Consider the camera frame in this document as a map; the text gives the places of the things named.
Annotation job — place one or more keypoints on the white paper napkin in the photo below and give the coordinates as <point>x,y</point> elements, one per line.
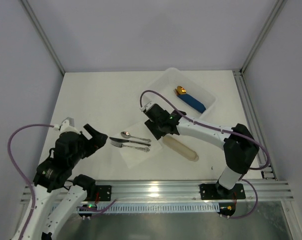
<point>134,157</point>

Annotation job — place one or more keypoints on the gold cutlery in roll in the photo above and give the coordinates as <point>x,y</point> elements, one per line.
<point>179,90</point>

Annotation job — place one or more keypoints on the white plastic basket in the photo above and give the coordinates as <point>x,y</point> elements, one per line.
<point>167,81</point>

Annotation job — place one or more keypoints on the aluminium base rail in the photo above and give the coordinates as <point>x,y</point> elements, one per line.
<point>169,191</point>

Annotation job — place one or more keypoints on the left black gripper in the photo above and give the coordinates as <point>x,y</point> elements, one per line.
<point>85,141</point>

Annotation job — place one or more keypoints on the oval wooden cutlery tray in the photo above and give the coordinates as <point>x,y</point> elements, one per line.
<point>180,148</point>

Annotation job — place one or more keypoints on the silver knife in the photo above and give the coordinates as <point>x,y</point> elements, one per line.
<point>119,140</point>

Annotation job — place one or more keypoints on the silver spoon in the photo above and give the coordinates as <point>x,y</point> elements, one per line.
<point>127,135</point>

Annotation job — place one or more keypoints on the right aluminium side rail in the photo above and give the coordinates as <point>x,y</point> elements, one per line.
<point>267,173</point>

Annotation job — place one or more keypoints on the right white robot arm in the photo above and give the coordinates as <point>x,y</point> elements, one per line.
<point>236,143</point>

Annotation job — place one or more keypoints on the white slotted cable duct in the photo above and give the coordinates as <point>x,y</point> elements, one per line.
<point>151,208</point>

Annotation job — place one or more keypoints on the left aluminium frame post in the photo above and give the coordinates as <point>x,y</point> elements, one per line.
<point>42,34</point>

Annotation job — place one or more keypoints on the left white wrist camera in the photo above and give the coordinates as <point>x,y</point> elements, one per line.
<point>67,125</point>

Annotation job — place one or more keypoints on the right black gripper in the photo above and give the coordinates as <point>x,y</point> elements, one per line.
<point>154,125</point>

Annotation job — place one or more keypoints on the aluminium frame post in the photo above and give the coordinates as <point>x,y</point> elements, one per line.
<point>266,28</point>
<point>42,34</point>

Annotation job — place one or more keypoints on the right aluminium frame post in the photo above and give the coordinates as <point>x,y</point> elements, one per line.
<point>266,28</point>

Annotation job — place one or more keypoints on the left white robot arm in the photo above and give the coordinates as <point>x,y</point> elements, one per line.
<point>40,222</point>

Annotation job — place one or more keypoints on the silver fork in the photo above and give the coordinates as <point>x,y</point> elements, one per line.
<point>121,145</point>

